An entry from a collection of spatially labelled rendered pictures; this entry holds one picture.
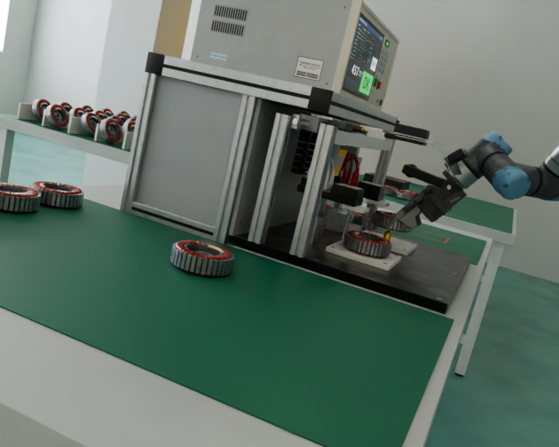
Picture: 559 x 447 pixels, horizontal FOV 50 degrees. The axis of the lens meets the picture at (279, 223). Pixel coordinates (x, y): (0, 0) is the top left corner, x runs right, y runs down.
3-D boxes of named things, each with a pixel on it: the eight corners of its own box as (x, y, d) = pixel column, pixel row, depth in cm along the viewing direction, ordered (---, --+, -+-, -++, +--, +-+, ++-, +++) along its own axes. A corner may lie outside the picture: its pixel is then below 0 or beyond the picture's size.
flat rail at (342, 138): (389, 151, 179) (390, 141, 178) (327, 143, 121) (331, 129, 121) (384, 150, 179) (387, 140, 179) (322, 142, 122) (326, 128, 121)
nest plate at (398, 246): (416, 248, 167) (417, 244, 167) (406, 255, 153) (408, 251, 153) (366, 233, 172) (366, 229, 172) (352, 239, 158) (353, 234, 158)
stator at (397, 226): (414, 231, 165) (417, 218, 164) (407, 235, 154) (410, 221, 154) (375, 221, 168) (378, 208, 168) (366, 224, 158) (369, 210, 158)
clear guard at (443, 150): (462, 175, 142) (469, 150, 141) (452, 176, 120) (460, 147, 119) (335, 144, 153) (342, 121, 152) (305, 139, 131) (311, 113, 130)
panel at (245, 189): (324, 214, 190) (346, 121, 185) (232, 236, 129) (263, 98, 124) (320, 213, 190) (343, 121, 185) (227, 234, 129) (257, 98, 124)
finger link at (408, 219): (402, 237, 151) (429, 216, 153) (387, 219, 152) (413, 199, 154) (398, 239, 154) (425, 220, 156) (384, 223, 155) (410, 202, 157)
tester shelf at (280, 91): (393, 132, 181) (397, 117, 180) (327, 113, 118) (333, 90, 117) (264, 102, 195) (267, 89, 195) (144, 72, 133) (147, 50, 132)
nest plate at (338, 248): (400, 261, 144) (402, 255, 144) (388, 270, 131) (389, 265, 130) (342, 243, 150) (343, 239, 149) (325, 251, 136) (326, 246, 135)
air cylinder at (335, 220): (348, 231, 170) (352, 212, 169) (340, 233, 163) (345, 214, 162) (331, 225, 172) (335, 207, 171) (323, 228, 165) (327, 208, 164)
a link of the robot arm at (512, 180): (549, 180, 140) (525, 156, 149) (513, 172, 136) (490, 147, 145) (531, 207, 145) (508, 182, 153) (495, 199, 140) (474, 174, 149)
